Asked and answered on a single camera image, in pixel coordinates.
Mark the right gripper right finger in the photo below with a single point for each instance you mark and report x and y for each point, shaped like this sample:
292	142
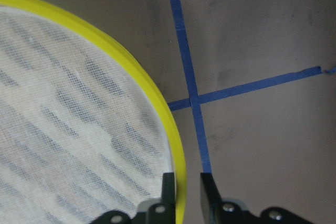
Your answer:
210	196

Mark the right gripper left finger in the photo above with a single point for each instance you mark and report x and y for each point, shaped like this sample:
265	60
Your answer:
168	189

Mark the yellow steamer layer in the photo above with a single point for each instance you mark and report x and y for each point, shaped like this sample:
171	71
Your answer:
86	135

